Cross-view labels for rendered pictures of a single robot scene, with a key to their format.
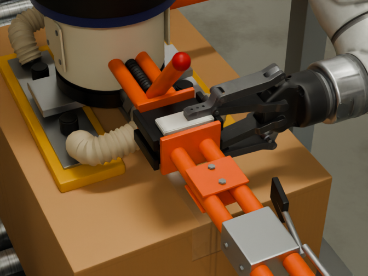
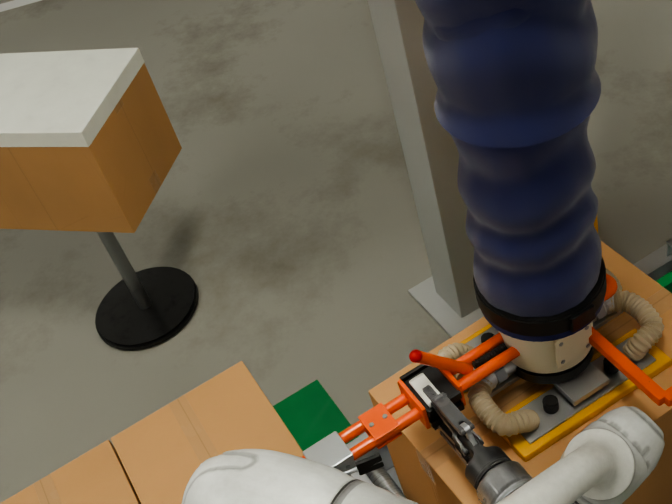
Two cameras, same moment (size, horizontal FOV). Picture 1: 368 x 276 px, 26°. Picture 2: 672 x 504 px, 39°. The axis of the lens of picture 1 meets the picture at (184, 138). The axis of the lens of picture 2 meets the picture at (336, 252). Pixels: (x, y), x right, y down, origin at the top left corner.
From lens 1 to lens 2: 1.52 m
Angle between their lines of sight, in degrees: 68
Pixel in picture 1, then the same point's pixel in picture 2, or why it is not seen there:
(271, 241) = (321, 459)
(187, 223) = (420, 443)
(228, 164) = (389, 425)
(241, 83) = (448, 409)
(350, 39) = not seen: hidden behind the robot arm
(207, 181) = (371, 416)
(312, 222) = not seen: outside the picture
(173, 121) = (420, 383)
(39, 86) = not seen: hidden behind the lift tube
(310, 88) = (474, 462)
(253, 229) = (330, 448)
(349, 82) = (488, 488)
